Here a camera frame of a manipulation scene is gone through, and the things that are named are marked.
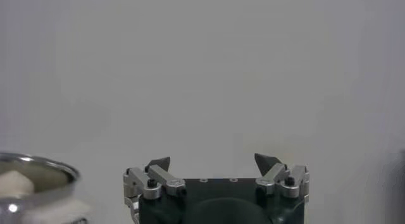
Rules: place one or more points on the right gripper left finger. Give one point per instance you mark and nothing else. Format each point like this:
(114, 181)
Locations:
(158, 182)

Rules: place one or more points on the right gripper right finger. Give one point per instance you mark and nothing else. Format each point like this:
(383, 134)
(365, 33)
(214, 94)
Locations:
(281, 181)

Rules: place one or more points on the white steamed baozi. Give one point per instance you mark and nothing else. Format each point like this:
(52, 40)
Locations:
(14, 184)

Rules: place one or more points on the stainless steel steamer basket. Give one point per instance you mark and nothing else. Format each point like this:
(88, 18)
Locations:
(8, 214)

